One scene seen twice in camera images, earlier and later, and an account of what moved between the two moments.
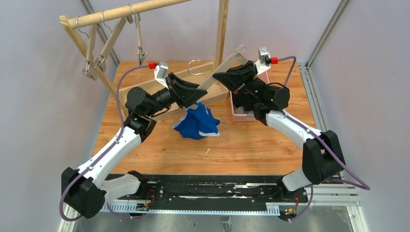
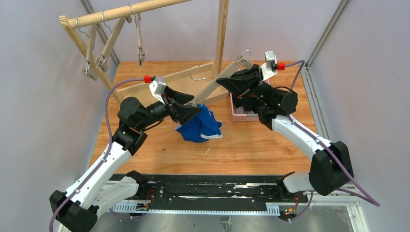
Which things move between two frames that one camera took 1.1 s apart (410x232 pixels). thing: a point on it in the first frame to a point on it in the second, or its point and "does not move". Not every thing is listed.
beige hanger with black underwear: [142, 53] does not move
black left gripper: [174, 89] to [171, 106]
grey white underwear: [241, 110] does not move
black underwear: [244, 99] does not move
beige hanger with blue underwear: [198, 116] to [242, 62]
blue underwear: [198, 123] does not move
